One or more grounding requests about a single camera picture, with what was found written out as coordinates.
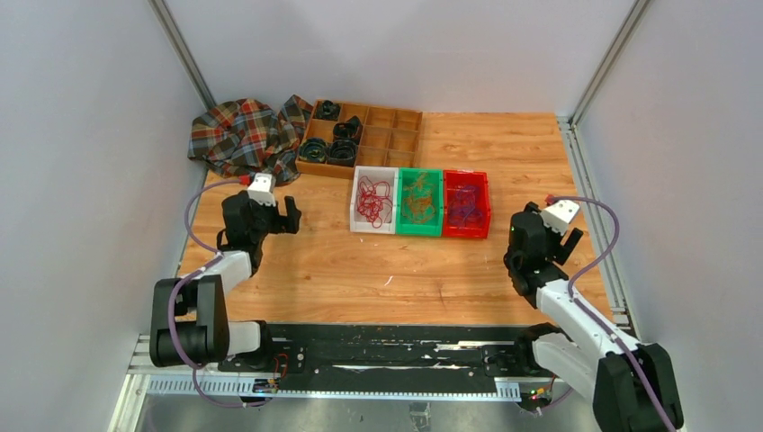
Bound red cable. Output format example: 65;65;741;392
356;175;396;230

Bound purple cable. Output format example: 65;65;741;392
446;183;485;229

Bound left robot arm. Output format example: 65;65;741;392
148;192;301;372

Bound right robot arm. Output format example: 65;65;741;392
503;195;685;431

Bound rolled blue yellow floral cloth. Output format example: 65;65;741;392
298;137;329;164

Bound plaid cloth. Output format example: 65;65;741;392
187;94;313;186

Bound white plastic bin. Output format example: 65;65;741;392
349;166;399;235

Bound red plastic bin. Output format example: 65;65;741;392
442;170;492;239

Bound rolled dark floral cloth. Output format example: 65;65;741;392
327;139;358;167

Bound wooden compartment tray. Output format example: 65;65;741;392
296;99;423;179

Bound rolled dark cloth middle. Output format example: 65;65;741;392
332;116;363;145

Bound rolled dark cloth top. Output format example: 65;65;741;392
314;100;342;122

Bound green plastic bin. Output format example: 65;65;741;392
396;167;444;238

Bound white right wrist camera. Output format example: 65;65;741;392
540;200;580;236

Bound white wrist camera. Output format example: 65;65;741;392
540;200;580;236
247;173;277;207

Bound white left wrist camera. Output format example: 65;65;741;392
247;173;277;207

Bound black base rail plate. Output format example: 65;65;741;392
214;321;573;395

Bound white slotted cable duct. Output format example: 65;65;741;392
146;375;523;401

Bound right aluminium frame post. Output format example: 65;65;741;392
568;0;653;129

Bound aluminium frame post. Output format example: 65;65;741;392
568;0;653;129
148;0;217;110

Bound left aluminium frame post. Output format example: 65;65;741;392
148;0;217;110

